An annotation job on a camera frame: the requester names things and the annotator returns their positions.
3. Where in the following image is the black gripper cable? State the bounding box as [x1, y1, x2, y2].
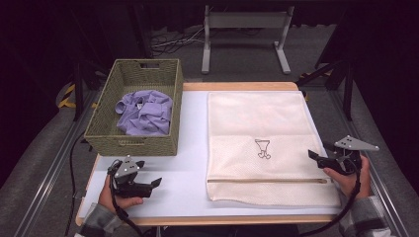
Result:
[295, 157, 364, 237]
[107, 159, 146, 237]

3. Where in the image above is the green woven basket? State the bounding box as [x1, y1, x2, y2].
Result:
[83, 58, 185, 157]

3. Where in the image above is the aluminium floor rail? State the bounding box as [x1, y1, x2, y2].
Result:
[328, 89, 410, 237]
[13, 88, 102, 237]

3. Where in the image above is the black metal stand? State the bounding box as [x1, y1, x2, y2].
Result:
[72, 59, 111, 122]
[295, 58, 356, 122]

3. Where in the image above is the bundle of floor cables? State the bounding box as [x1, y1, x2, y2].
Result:
[150, 25, 206, 57]

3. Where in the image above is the grey metal stand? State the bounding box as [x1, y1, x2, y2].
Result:
[201, 4, 296, 75]

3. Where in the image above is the yellow black striped tape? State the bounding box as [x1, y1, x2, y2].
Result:
[57, 83, 100, 110]

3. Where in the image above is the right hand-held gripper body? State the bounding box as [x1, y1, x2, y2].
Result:
[324, 134, 380, 176]

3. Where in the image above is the cream mesh laundry bag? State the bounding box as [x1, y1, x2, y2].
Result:
[206, 91, 342, 208]

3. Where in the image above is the black floor cable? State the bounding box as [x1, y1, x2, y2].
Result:
[63, 130, 87, 237]

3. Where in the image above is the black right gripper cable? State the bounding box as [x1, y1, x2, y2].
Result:
[295, 157, 364, 237]

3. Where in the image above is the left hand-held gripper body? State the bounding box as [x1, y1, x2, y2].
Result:
[108, 155, 155, 198]

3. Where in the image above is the person's left hand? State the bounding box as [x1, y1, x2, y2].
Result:
[98, 175, 145, 212]

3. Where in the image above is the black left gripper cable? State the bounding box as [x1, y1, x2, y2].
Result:
[107, 159, 146, 237]

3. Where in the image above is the person's right hand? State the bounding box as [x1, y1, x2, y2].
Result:
[322, 155, 373, 200]

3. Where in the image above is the purple shirt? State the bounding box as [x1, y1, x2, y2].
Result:
[114, 89, 174, 137]

